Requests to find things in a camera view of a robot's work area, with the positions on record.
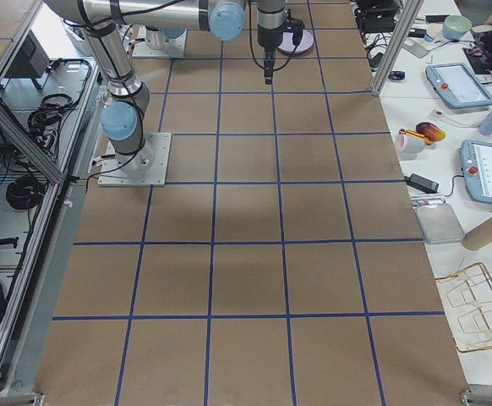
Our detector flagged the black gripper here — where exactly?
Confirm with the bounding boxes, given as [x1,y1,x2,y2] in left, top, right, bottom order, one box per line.
[263,49,275,85]

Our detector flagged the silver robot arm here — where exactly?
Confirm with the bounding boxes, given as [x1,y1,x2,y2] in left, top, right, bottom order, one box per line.
[145,26,186,51]
[47,1,249,173]

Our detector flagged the lilac plate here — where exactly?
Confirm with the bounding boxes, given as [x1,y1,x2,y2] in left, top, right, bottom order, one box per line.
[277,30,314,55]

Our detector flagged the paper coffee cup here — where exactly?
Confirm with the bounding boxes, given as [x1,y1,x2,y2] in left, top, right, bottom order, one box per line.
[424,23,444,43]

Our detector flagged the small blue black device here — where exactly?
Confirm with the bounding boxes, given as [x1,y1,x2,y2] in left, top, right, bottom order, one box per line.
[388,70,406,82]

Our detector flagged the black power adapter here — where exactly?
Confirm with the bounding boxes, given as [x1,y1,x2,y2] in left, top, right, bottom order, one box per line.
[404,173,439,194]

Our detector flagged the far blue teach pendant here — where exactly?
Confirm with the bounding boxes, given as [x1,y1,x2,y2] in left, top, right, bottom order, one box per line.
[425,63,492,108]

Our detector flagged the blue teach pendant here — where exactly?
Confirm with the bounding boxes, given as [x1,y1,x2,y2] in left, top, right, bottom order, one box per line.
[425,63,492,108]
[460,140,492,204]

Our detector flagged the green bowl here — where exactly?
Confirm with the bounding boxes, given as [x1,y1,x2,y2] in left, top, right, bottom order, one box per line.
[442,15,472,41]

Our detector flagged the metal tin box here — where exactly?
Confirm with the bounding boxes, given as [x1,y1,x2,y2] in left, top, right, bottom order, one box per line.
[410,194,464,244]

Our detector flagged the grey control box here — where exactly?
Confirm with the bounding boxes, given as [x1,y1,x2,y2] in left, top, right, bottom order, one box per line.
[0,30,50,90]

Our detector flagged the near blue teach pendant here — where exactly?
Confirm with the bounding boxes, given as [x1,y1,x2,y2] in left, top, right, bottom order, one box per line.
[460,140,492,204]

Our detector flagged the cardboard tube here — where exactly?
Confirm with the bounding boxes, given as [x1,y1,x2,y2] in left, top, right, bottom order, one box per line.
[462,217,492,250]

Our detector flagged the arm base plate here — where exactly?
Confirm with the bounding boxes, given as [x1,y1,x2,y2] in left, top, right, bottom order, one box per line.
[132,26,187,59]
[97,132,172,187]

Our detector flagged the aluminium frame post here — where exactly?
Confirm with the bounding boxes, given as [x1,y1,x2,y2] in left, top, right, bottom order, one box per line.
[372,0,424,96]

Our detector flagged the gold wire rack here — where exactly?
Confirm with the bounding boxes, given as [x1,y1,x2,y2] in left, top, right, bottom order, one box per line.
[435,262,492,354]

